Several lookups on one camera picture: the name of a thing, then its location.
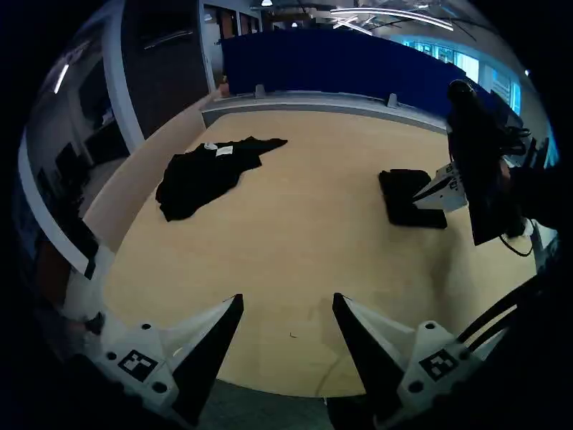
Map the stack of black towels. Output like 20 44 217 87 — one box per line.
377 168 448 229

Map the black towel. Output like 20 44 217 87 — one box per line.
155 135 289 223

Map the black cable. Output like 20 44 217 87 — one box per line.
456 273 538 348
499 216 536 257

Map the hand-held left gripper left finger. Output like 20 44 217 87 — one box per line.
83 293 245 427

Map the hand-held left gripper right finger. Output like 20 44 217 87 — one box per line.
332 292 483 429

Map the blue desk screen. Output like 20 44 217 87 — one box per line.
200 27 520 135

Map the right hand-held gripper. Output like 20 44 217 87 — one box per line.
411 79 526 247

